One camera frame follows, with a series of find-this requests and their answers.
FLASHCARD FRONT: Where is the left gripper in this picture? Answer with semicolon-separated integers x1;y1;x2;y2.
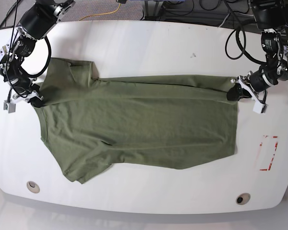
227;71;268;107

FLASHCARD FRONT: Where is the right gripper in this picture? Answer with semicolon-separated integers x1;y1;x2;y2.
6;84;44;107

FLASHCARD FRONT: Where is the green t-shirt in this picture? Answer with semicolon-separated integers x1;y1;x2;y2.
35;58;238;184

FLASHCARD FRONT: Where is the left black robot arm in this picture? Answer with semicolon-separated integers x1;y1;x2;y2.
227;0;288;114

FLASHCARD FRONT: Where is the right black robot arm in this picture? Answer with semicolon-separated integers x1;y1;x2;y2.
0;0;75;113

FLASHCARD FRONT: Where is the red tape rectangle marking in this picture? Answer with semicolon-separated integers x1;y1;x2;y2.
256;135;279;172

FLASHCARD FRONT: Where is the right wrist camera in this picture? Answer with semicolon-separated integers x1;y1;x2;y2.
3;100;16;114

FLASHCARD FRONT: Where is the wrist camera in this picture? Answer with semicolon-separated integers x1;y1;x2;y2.
3;100;16;114
253;102;267;114

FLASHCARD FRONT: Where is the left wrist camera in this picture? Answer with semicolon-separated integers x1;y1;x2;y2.
253;102;267;114

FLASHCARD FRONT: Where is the left table cable grommet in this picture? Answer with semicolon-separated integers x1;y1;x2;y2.
26;181;40;194

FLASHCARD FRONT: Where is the table cable grommet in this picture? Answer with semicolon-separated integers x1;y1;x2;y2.
236;193;251;206
26;181;40;194

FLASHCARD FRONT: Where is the right table cable grommet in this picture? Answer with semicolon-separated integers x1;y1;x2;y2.
236;193;251;206

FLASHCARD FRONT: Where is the yellow cable on floor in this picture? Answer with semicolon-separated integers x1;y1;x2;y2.
79;2;122;22

